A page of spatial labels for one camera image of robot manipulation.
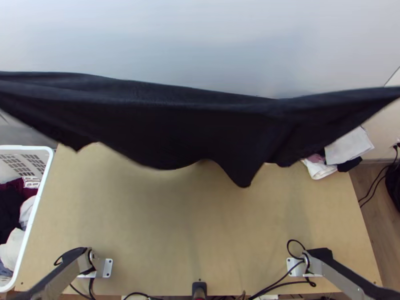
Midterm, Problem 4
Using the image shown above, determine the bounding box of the black t-shirt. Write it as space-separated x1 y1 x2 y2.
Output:
0 71 400 189

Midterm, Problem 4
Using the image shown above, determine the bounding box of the pile of folded clothes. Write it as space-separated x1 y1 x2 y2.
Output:
299 124 376 181

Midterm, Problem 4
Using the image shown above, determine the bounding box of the white laundry basket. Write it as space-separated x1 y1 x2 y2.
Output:
0 145 56 293

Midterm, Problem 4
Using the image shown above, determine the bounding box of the heap of clothes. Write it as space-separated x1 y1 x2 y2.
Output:
0 174 43 279

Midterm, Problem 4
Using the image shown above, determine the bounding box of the black cable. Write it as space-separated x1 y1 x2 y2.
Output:
357 142 400 209
53 249 98 300
249 238 317 300

